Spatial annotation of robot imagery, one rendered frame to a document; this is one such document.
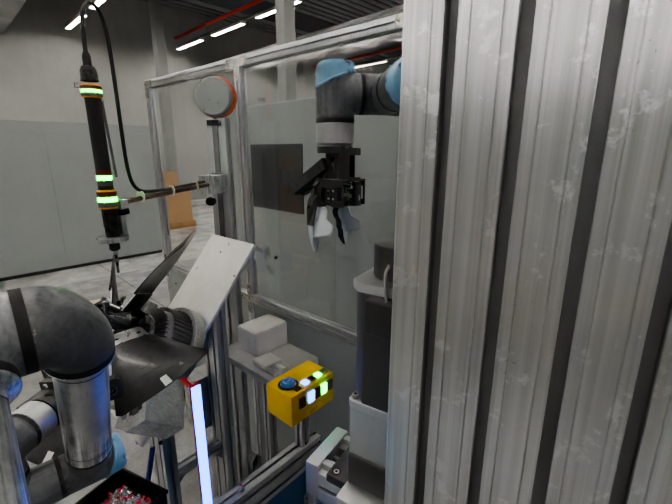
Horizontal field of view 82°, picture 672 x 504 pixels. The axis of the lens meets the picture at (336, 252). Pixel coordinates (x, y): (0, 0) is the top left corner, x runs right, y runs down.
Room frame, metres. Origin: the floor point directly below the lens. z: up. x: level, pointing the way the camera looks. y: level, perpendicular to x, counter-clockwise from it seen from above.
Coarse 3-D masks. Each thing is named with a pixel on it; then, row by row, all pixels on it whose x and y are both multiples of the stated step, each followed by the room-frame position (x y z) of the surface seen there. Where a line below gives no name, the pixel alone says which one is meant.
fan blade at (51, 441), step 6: (60, 426) 0.83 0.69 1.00; (54, 432) 0.82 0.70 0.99; (60, 432) 0.82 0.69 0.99; (48, 438) 0.82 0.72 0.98; (54, 438) 0.82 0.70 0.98; (60, 438) 0.82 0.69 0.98; (42, 444) 0.81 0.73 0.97; (48, 444) 0.81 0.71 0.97; (54, 444) 0.81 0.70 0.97; (60, 444) 0.81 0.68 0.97; (36, 450) 0.80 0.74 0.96; (42, 450) 0.80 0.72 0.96; (48, 450) 0.80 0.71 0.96; (54, 450) 0.80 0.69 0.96; (60, 450) 0.80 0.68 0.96; (30, 456) 0.79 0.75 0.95; (36, 456) 0.79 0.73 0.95; (42, 456) 0.79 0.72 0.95; (54, 456) 0.79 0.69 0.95; (36, 462) 0.78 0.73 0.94
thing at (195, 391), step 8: (192, 392) 0.72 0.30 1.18; (200, 392) 0.73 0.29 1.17; (192, 400) 0.71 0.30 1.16; (200, 400) 0.73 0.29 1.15; (200, 408) 0.73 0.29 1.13; (200, 416) 0.72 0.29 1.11; (200, 424) 0.72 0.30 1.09; (200, 432) 0.72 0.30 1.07; (200, 440) 0.72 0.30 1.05; (200, 448) 0.72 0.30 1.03; (200, 456) 0.72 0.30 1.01; (200, 464) 0.72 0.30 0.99; (200, 472) 0.71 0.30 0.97; (208, 472) 0.73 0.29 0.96; (208, 480) 0.73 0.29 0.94; (208, 488) 0.73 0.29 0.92; (208, 496) 0.72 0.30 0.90
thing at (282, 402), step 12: (288, 372) 0.96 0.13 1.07; (300, 372) 0.96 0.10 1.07; (312, 372) 0.96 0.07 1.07; (276, 384) 0.90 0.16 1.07; (300, 384) 0.90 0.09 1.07; (312, 384) 0.91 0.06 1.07; (276, 396) 0.88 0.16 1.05; (288, 396) 0.85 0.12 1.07; (300, 396) 0.87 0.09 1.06; (324, 396) 0.94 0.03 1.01; (276, 408) 0.89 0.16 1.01; (288, 408) 0.85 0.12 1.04; (312, 408) 0.90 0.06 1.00; (288, 420) 0.85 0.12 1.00; (300, 420) 0.87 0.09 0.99
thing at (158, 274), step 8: (192, 232) 1.08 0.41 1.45; (184, 240) 1.02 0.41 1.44; (176, 248) 1.00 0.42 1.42; (184, 248) 1.15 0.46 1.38; (168, 256) 0.99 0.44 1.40; (176, 256) 1.11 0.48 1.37; (160, 264) 0.99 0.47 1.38; (168, 264) 1.09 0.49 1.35; (152, 272) 0.99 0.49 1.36; (160, 272) 1.07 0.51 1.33; (168, 272) 1.13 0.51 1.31; (144, 280) 0.99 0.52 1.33; (152, 280) 1.05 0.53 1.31; (160, 280) 1.10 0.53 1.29; (144, 288) 1.04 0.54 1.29; (152, 288) 1.08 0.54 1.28
